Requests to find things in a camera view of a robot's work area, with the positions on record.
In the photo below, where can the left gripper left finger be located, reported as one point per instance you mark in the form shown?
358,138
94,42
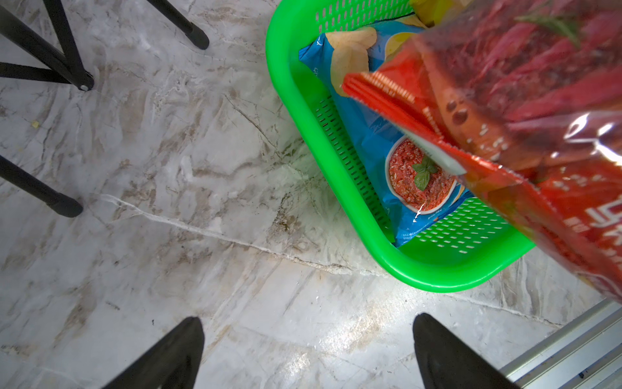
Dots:
173,362

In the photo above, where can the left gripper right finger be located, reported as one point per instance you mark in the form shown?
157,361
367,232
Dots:
447,362

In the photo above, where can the green plastic basket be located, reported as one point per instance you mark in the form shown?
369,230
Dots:
457,253

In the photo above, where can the blue Lay's chips bag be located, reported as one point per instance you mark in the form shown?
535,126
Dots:
413,191

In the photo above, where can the red Lay's chips bag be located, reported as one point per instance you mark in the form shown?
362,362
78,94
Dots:
521,100

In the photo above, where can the yellow Lay's chips bag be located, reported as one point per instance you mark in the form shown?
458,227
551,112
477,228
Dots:
434,12

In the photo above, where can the black perforated music stand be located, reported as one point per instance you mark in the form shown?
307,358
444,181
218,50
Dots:
62,66

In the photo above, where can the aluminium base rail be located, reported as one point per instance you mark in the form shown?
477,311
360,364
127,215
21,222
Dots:
586,353

